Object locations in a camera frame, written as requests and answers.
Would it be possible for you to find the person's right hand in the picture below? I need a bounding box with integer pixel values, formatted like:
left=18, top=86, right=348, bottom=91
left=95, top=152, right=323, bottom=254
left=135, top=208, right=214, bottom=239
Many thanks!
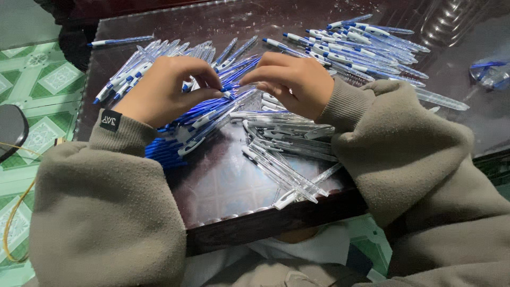
left=239, top=51, right=335, bottom=121

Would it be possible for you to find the person's left hand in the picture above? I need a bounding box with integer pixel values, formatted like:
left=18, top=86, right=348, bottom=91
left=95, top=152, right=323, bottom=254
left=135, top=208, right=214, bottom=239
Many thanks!
left=115, top=55, right=226, bottom=129

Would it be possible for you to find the heap of capless clear pens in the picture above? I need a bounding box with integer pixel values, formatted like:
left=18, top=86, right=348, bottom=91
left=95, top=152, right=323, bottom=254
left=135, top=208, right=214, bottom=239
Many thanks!
left=93, top=35, right=260, bottom=105

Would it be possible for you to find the heap of empty clear barrels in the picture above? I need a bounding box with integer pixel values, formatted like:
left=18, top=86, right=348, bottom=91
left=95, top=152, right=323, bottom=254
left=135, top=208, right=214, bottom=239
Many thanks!
left=229, top=91, right=344, bottom=210

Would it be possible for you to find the heap of blue refills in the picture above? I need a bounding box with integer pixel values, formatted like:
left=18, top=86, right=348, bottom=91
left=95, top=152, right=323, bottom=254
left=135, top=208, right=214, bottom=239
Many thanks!
left=144, top=58, right=261, bottom=170

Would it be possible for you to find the single blue white pen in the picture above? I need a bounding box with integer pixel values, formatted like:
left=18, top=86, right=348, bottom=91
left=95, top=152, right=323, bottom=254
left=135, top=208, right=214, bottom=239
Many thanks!
left=87, top=35, right=155, bottom=48

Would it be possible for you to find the heap of finished blue pens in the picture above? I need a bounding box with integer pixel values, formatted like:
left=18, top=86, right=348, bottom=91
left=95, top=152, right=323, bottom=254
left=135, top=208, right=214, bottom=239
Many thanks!
left=262, top=14, right=432, bottom=88

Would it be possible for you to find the single long clear barrel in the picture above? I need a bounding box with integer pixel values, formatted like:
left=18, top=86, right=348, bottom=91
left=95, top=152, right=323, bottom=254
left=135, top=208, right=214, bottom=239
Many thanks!
left=414, top=86, right=471, bottom=112

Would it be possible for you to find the black round object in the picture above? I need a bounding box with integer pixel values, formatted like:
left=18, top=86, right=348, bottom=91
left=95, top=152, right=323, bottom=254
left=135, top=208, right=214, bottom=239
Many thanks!
left=0, top=104, right=29, bottom=163

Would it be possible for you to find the clear ribbed plastic bottle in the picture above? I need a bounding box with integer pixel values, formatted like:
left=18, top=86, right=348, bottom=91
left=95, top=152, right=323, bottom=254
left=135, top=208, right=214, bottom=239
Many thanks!
left=418, top=0, right=492, bottom=49

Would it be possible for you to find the person's torso clothing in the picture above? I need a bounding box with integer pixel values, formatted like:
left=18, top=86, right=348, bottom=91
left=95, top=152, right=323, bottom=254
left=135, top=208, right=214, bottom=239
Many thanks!
left=181, top=223, right=393, bottom=287

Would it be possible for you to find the clear bag with blue parts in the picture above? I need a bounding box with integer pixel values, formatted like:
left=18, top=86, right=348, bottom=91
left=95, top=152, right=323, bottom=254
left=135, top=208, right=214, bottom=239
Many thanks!
left=469, top=47, right=510, bottom=91

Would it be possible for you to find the yellow cable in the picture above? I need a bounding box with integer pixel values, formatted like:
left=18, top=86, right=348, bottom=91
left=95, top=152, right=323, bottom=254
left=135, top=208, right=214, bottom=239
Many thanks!
left=0, top=141, right=42, bottom=264

